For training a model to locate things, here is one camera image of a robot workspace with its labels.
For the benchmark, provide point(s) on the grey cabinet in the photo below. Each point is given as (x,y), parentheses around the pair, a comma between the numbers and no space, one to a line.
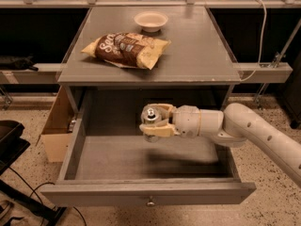
(196,55)

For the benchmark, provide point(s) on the open grey top drawer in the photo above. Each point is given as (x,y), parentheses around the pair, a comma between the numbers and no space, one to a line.
(109,163)

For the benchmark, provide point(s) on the green white 7up can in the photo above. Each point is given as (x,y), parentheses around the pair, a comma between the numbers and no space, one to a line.
(150,115)

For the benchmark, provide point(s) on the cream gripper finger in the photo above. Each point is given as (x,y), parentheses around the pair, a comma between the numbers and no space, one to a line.
(167,130)
(165,110)

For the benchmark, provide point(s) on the brown yellow chip bag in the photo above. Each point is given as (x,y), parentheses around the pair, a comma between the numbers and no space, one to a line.
(127,50)

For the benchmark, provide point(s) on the cardboard box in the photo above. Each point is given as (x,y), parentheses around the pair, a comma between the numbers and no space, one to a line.
(55,135)

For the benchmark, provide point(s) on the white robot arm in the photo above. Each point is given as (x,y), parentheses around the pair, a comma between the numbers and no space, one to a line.
(230,127)

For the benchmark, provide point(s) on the black object on rail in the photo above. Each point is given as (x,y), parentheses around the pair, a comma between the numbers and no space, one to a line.
(17,63)

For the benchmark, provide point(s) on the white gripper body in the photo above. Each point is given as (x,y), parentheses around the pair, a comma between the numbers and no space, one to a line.
(185,119)

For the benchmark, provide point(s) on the round metal drawer knob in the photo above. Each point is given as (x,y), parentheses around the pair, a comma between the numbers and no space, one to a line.
(150,202)

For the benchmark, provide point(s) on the white ceramic bowl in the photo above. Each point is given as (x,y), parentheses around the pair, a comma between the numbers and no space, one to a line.
(151,21)

